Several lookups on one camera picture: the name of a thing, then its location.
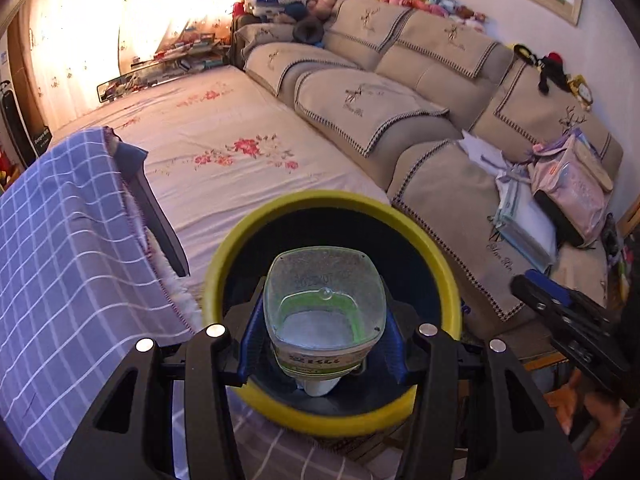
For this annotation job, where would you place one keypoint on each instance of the beige sofa with embroidered covers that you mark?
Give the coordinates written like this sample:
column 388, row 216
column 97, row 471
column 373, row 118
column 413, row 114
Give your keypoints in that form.
column 360, row 95

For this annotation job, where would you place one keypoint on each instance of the pink backpack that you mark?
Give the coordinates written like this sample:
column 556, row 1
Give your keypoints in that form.
column 565, row 185

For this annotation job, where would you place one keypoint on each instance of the grey checked cloth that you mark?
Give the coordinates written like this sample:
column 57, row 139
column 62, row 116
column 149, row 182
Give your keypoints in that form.
column 280, row 455

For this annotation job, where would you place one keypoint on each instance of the cluttered glass coffee table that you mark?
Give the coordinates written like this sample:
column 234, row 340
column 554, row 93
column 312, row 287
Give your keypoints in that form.
column 165, row 67

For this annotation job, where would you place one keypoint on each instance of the blue checked tablecloth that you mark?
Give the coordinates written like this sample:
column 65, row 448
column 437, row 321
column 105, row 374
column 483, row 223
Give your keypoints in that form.
column 60, row 260

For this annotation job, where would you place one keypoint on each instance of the loose white papers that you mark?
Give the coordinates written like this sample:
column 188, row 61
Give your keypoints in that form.
column 482, row 152

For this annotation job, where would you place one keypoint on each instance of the yellow plush toy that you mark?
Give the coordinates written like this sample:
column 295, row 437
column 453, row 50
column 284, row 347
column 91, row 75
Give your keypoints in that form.
column 581, row 91

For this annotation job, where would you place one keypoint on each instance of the small black box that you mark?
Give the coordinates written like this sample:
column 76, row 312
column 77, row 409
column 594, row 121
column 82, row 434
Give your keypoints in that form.
column 41, row 141

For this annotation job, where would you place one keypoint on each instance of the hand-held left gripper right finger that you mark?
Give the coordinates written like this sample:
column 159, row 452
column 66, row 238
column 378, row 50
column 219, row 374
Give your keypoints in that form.
column 400, row 350

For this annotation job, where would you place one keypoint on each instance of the floral printed bed sheet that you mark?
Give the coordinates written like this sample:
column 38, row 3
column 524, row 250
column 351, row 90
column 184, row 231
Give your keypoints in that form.
column 225, row 110

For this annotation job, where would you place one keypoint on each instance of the yellow rimmed black trash bin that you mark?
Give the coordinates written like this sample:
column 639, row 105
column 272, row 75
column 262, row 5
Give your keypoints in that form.
column 320, row 202

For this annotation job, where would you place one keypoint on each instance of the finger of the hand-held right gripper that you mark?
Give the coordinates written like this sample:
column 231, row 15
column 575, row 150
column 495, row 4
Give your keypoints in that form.
column 550, row 295

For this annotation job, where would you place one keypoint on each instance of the dark grey round cushion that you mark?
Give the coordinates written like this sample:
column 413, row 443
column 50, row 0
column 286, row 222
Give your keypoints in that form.
column 309, row 31

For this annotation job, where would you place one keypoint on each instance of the black and red plush toy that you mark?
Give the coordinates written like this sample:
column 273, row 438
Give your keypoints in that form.
column 547, row 67

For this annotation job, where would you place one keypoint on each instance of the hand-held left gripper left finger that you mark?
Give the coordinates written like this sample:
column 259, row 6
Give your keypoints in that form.
column 247, row 350

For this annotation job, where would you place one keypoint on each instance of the person's right hand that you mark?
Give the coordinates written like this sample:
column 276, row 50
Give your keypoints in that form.
column 565, row 410

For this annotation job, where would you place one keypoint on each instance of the clear plastic bottle green label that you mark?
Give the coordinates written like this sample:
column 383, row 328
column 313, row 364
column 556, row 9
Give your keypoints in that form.
column 325, row 320

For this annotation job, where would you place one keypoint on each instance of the star printed blue white bag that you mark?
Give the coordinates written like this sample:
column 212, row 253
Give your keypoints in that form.
column 272, row 2

